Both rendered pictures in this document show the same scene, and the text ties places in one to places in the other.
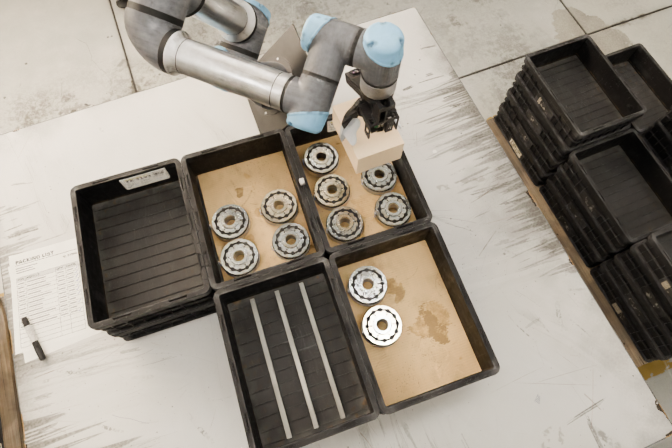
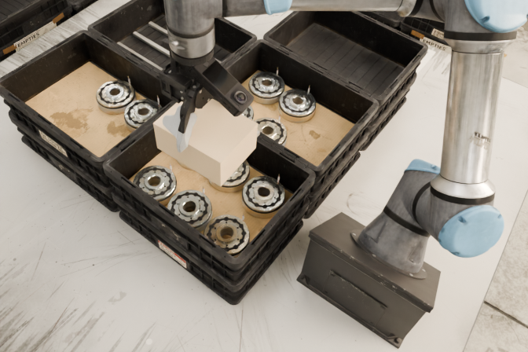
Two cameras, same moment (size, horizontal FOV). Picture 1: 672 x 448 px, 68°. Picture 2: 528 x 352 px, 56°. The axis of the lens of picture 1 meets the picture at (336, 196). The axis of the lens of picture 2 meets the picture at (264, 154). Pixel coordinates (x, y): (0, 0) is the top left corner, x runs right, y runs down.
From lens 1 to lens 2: 1.31 m
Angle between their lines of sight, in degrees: 59
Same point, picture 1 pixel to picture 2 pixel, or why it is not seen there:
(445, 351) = (51, 109)
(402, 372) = (84, 82)
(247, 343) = (216, 52)
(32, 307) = not seen: hidden behind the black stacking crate
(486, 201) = (53, 310)
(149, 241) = (346, 71)
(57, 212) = (444, 88)
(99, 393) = not seen: hidden behind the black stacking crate
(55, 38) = not seen: outside the picture
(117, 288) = (335, 40)
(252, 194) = (302, 138)
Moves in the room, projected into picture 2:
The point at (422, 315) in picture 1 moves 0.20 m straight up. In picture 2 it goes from (82, 123) to (64, 66)
